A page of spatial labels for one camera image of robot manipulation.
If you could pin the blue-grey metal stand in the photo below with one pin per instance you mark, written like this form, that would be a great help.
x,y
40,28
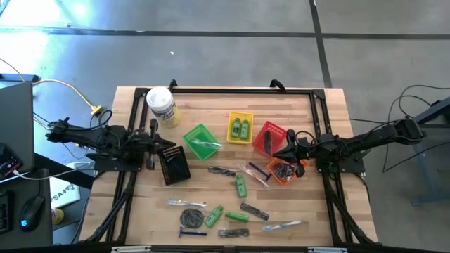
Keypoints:
x,y
432,109

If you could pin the yellow Lysol wipes canister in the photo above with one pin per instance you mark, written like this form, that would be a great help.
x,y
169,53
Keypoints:
x,y
160,100

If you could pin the blue white wrapped toothbrush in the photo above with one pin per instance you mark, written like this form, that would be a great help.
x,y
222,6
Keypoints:
x,y
281,225

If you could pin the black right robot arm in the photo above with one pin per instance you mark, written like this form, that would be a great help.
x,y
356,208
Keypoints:
x,y
369,138

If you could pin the orange plastic basket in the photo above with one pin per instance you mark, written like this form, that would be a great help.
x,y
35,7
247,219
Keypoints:
x,y
270,167

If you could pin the smartphone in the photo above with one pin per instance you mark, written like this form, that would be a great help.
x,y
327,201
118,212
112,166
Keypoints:
x,y
7,161

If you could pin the silver aluminium bracket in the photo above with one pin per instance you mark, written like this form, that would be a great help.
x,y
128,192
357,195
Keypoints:
x,y
327,250
130,249

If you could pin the black aluminium rig frame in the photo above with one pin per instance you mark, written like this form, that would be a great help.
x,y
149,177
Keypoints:
x,y
246,90

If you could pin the green shampoo bottle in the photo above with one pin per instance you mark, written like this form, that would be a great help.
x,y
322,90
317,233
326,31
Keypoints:
x,y
213,216
235,129
241,186
245,130
236,216

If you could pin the black comb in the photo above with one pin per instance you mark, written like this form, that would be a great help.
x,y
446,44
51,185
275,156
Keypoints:
x,y
233,232
268,142
254,211
221,171

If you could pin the blue disposable razor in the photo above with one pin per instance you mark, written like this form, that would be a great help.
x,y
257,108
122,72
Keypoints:
x,y
175,164
260,171
191,233

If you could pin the small yellow round object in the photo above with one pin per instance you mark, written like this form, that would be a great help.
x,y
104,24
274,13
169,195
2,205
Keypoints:
x,y
57,216

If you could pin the red plastic basket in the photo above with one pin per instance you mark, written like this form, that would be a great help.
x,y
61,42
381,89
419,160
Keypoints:
x,y
277,131

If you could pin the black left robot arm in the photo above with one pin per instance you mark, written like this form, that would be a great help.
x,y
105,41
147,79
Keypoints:
x,y
88,135

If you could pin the black computer mouse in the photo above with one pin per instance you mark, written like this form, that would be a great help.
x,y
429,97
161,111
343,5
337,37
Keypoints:
x,y
31,212

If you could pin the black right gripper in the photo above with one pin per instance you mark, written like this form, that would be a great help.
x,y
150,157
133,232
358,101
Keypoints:
x,y
307,149

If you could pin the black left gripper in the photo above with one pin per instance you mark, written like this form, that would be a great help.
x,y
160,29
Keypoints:
x,y
144,141

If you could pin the grey laptop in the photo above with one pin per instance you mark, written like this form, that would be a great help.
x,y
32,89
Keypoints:
x,y
15,123

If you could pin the black desk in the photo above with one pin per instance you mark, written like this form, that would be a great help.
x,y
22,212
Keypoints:
x,y
38,239

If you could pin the black plastic basket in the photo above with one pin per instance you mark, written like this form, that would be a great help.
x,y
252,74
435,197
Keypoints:
x,y
167,175

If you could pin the white printed booklet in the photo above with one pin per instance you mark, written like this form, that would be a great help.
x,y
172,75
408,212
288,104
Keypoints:
x,y
63,193

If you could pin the black keyboard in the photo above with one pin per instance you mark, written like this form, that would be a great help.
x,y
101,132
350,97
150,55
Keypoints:
x,y
3,212

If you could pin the green plastic basket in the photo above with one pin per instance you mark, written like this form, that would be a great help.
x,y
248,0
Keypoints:
x,y
197,135

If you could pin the yellow plastic basket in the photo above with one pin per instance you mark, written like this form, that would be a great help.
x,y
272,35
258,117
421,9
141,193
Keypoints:
x,y
240,116

